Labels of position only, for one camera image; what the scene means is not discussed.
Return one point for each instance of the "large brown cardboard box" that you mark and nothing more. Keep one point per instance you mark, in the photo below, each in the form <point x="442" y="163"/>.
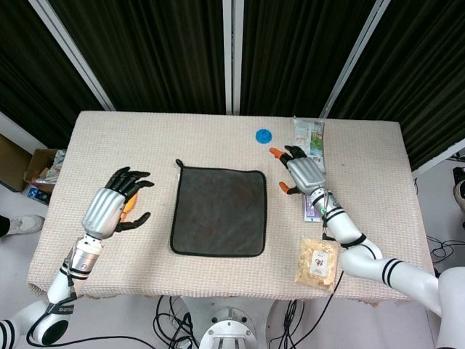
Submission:
<point x="12" y="163"/>

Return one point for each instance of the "clear bag of beige flakes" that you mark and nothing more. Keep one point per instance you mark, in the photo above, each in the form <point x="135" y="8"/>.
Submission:
<point x="318" y="263"/>

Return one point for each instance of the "black curtain panel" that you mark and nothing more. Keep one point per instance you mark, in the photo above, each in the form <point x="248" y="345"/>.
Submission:
<point x="421" y="72"/>
<point x="152" y="54"/>
<point x="25" y="72"/>
<point x="298" y="54"/>

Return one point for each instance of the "beige waffle tablecloth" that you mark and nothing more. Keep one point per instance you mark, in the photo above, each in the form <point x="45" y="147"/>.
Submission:
<point x="225" y="276"/>

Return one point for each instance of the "white green snack pouch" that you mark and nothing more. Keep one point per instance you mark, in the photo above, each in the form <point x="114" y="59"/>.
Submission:
<point x="313" y="134"/>

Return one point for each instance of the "white silver robot base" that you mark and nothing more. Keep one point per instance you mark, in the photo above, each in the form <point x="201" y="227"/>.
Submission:
<point x="227" y="327"/>

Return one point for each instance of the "orange rubber chicken toy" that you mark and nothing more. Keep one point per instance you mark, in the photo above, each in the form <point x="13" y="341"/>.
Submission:
<point x="131" y="205"/>

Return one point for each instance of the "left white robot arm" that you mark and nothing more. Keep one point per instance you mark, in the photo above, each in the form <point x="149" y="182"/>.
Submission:
<point x="61" y="287"/>

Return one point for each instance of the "blue plastic cap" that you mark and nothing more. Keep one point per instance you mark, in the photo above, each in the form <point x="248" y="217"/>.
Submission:
<point x="263" y="136"/>

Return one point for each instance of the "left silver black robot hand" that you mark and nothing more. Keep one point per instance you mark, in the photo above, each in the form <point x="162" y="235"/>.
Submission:
<point x="103" y="209"/>

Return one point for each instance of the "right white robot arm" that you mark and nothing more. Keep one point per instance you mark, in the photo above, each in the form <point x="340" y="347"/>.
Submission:
<point x="363" y="265"/>

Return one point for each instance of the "green cloth black trim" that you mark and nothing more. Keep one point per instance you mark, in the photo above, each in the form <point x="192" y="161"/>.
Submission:
<point x="218" y="211"/>

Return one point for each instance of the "purple white toothpaste tube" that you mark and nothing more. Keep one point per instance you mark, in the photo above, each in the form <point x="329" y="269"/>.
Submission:
<point x="310" y="212"/>

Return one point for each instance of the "right silver robot hand, orange fingertips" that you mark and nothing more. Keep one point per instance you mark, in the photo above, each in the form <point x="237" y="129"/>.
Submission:
<point x="307" y="174"/>

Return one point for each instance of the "white frame post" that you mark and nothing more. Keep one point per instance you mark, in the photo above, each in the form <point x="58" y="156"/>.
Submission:
<point x="232" y="54"/>
<point x="72" y="54"/>
<point x="439" y="156"/>
<point x="352" y="62"/>

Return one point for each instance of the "white sneaker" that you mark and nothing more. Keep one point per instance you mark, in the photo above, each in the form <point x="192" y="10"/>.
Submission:
<point x="25" y="223"/>

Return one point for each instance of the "open cardboard box with items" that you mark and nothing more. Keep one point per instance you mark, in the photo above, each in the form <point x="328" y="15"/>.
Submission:
<point x="43" y="171"/>

